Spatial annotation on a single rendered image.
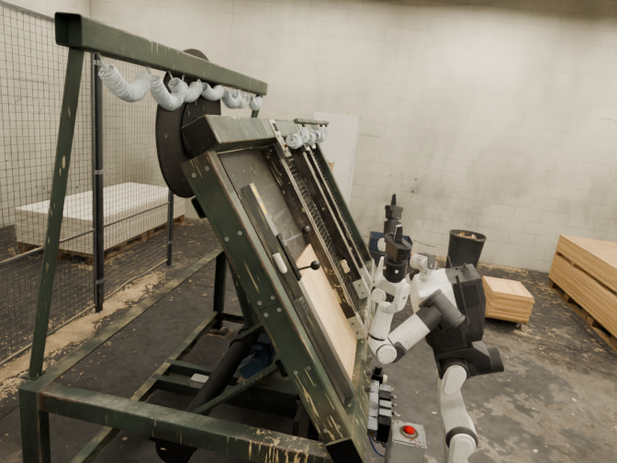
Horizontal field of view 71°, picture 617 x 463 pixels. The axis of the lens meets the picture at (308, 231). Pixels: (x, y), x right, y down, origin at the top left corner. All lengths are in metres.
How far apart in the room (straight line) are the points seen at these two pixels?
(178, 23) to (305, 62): 2.15
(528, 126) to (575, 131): 0.66
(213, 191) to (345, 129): 4.39
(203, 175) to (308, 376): 0.77
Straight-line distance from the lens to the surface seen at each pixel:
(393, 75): 7.15
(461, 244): 6.30
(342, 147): 5.74
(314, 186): 2.67
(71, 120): 1.71
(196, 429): 1.85
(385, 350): 1.72
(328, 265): 2.18
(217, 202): 1.44
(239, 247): 1.45
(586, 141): 7.73
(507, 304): 5.17
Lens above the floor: 1.97
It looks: 15 degrees down
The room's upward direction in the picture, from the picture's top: 7 degrees clockwise
